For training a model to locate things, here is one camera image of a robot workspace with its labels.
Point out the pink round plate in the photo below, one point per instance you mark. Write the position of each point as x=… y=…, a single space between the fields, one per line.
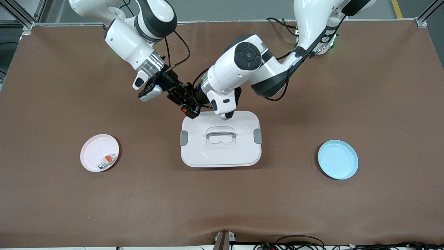
x=95 y=149

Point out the brown table mat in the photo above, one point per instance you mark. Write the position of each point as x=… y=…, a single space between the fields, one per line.
x=222 y=208

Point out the metal table clamp bracket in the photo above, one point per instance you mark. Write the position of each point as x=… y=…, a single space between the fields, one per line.
x=222 y=241

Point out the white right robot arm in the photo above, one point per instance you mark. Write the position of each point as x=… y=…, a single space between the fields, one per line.
x=128 y=41

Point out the aluminium frame post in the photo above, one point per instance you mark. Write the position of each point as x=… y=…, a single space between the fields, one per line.
x=26 y=25
x=421 y=22

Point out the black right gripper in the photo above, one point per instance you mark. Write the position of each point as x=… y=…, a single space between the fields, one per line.
x=168 y=81

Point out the light blue round plate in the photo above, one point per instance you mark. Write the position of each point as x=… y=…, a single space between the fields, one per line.
x=338 y=159

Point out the white orange electrical connector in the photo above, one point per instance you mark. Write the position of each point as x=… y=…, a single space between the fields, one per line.
x=109 y=158

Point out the silver table edge rail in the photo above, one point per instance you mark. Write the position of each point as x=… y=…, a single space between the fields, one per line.
x=225 y=21

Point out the white lidded storage box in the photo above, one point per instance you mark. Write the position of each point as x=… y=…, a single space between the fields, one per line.
x=222 y=152

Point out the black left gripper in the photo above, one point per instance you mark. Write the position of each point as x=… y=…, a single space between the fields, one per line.
x=198 y=96

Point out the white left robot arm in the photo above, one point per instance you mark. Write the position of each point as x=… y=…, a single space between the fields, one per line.
x=225 y=73

